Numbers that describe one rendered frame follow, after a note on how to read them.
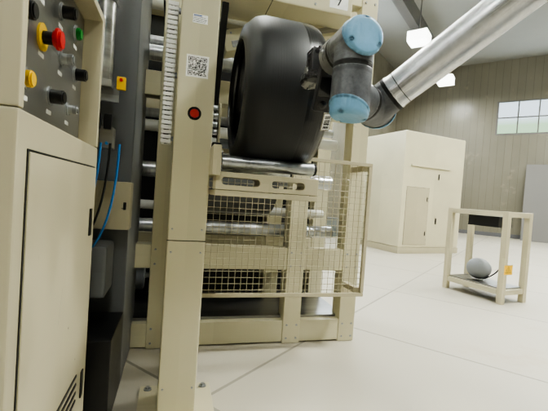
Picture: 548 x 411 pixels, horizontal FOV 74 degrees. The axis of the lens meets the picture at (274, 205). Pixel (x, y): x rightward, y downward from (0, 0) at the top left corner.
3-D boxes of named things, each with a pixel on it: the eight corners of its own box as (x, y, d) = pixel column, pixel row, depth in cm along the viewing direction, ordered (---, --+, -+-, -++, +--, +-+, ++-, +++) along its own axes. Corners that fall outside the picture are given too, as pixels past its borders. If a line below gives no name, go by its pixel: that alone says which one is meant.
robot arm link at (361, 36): (345, 52, 76) (349, 4, 76) (322, 71, 88) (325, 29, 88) (384, 60, 79) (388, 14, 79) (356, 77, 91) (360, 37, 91)
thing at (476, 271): (501, 305, 309) (509, 211, 307) (441, 286, 364) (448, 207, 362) (525, 302, 324) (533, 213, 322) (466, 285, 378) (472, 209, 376)
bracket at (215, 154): (211, 174, 116) (213, 143, 116) (202, 178, 154) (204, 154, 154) (222, 175, 117) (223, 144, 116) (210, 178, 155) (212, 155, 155)
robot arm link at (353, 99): (378, 125, 86) (383, 72, 86) (359, 113, 77) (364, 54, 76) (342, 126, 92) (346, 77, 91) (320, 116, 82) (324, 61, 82)
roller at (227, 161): (218, 162, 119) (218, 152, 121) (217, 170, 123) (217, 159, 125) (318, 171, 128) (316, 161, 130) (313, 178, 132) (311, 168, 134)
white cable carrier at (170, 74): (160, 142, 123) (168, -1, 122) (160, 143, 128) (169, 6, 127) (173, 143, 124) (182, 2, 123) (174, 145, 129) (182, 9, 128)
